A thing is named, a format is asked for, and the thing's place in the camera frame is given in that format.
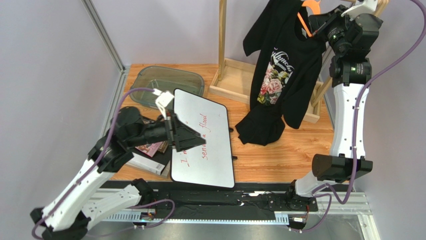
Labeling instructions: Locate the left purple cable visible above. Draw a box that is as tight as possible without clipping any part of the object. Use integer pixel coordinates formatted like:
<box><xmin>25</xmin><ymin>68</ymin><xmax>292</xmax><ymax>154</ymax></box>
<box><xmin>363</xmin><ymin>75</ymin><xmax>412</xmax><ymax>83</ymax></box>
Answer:
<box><xmin>31</xmin><ymin>87</ymin><xmax>157</xmax><ymax>240</ymax></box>

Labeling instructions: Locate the black white book stack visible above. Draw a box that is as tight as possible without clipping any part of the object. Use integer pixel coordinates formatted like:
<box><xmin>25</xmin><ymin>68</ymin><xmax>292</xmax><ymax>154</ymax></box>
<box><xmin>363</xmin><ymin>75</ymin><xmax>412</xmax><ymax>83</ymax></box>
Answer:
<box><xmin>127</xmin><ymin>147</ymin><xmax>172</xmax><ymax>179</ymax></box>

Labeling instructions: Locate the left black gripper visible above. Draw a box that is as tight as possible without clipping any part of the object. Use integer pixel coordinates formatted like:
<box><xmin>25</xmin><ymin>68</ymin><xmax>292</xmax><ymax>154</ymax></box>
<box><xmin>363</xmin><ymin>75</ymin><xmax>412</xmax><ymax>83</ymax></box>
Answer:
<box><xmin>128</xmin><ymin>108</ymin><xmax>207</xmax><ymax>151</ymax></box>

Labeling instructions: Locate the wooden clothes rack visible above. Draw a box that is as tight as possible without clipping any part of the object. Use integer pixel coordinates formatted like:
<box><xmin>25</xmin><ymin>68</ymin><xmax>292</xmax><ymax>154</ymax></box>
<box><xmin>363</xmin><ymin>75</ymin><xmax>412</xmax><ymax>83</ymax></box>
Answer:
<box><xmin>208</xmin><ymin>0</ymin><xmax>390</xmax><ymax>125</ymax></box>

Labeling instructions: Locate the illustrated book on top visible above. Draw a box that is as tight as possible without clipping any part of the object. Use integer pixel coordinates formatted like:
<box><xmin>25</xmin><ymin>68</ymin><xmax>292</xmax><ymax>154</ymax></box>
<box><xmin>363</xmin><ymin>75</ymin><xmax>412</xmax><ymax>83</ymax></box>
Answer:
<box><xmin>136</xmin><ymin>141</ymin><xmax>168</xmax><ymax>157</ymax></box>

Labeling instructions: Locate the whiteboard with red writing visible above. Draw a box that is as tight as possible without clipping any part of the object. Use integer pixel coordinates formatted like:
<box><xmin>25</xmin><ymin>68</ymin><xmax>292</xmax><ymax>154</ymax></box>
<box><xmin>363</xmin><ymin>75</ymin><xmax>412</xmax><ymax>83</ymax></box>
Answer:
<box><xmin>170</xmin><ymin>89</ymin><xmax>235</xmax><ymax>188</ymax></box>

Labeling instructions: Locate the orange plastic hanger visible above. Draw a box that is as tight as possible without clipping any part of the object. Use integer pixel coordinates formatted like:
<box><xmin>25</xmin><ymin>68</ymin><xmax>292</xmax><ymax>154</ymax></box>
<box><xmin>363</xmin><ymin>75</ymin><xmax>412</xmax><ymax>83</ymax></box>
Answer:
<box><xmin>296</xmin><ymin>0</ymin><xmax>322</xmax><ymax>38</ymax></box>

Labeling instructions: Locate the grey transparent plastic bin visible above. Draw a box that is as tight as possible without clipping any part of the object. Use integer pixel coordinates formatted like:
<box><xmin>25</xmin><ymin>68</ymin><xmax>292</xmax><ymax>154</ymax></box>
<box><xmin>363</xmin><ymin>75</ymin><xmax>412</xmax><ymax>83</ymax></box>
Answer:
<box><xmin>130</xmin><ymin>65</ymin><xmax>205</xmax><ymax>115</ymax></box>

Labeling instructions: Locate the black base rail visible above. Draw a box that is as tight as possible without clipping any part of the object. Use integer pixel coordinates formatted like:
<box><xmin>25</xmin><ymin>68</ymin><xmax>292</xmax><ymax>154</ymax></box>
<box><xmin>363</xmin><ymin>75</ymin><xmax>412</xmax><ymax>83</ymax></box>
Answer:
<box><xmin>99</xmin><ymin>180</ymin><xmax>320</xmax><ymax>221</ymax></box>

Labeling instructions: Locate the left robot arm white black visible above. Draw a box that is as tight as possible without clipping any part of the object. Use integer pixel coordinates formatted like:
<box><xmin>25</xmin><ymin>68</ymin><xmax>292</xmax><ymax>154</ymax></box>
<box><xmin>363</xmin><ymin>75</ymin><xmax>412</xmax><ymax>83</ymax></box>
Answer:
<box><xmin>30</xmin><ymin>107</ymin><xmax>206</xmax><ymax>240</ymax></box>

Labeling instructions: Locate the black floral t shirt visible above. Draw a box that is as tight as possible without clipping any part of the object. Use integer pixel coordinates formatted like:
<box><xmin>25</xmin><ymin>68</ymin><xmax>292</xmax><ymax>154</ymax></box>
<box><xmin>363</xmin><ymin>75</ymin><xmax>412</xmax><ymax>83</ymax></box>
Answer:
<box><xmin>235</xmin><ymin>0</ymin><xmax>326</xmax><ymax>146</ymax></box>

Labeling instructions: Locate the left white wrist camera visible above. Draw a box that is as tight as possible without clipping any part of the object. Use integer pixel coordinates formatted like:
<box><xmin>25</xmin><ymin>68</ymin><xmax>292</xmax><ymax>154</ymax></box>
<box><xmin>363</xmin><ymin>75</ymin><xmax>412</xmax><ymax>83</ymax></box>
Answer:
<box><xmin>153</xmin><ymin>88</ymin><xmax>174</xmax><ymax>119</ymax></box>

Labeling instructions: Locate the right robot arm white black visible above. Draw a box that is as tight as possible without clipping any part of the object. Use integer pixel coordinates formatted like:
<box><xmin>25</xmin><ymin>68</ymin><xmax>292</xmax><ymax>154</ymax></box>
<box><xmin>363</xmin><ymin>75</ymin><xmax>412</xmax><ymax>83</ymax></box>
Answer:
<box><xmin>288</xmin><ymin>0</ymin><xmax>383</xmax><ymax>199</ymax></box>

